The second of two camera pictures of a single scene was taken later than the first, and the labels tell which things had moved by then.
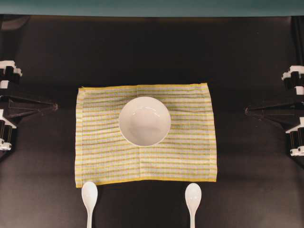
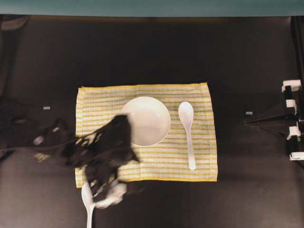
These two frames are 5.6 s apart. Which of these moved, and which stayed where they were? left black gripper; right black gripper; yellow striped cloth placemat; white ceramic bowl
Moved: right black gripper; left black gripper
Stayed: white ceramic bowl; yellow striped cloth placemat
